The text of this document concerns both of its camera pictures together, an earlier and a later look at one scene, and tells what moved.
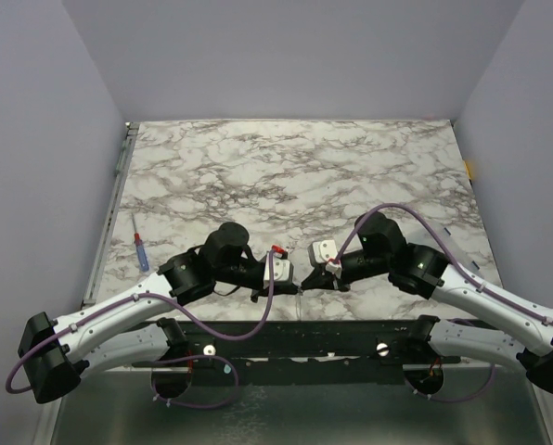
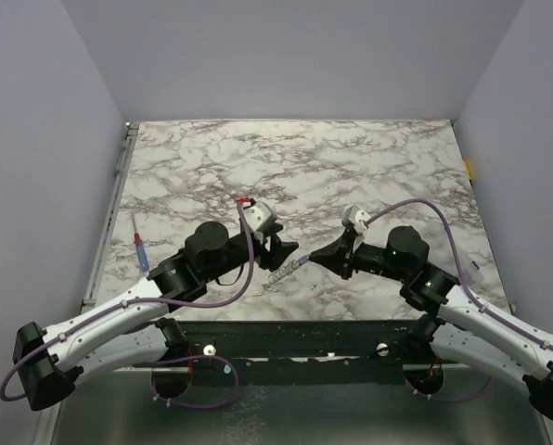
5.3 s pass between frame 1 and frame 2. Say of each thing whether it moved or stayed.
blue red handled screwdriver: stayed
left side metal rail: stayed
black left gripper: moved
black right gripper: moved
